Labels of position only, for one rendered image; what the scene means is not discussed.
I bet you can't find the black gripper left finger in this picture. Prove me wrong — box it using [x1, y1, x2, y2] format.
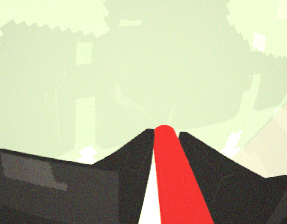
[0, 128, 155, 224]

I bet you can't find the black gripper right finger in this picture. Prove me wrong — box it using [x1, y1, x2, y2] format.
[178, 132, 287, 224]

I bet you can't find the red peg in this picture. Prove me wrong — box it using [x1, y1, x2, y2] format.
[154, 125, 214, 224]

